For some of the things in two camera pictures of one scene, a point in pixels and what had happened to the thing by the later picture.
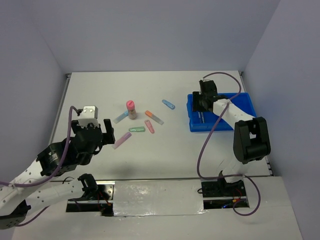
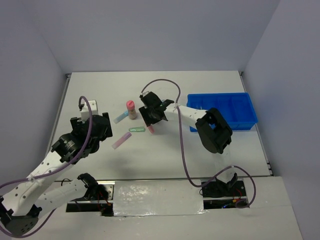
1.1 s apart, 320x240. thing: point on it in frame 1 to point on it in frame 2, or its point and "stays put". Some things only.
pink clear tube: (121, 139) stays put
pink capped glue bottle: (130, 105) stays put
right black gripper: (196, 106) to (144, 111)
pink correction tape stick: (147, 122) stays put
